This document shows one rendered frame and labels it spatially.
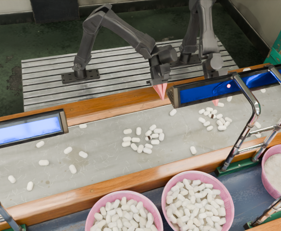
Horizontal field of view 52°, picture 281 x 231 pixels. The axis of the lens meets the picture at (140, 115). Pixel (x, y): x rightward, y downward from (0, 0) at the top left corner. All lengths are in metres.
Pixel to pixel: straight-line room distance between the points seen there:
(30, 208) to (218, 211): 0.68
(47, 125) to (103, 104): 0.49
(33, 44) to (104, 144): 1.88
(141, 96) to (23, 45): 1.81
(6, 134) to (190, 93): 0.58
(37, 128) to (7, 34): 2.31
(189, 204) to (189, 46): 0.84
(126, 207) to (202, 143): 0.44
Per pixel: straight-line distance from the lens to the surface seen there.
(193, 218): 1.14
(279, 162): 1.38
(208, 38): 1.34
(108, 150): 1.22
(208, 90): 1.02
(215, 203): 1.17
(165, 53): 1.25
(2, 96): 2.55
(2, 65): 2.82
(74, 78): 1.59
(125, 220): 1.10
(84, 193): 1.12
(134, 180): 1.13
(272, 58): 1.76
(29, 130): 0.90
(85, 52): 1.43
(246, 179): 1.35
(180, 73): 1.66
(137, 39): 1.24
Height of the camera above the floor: 1.79
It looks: 52 degrees down
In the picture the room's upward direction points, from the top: 6 degrees clockwise
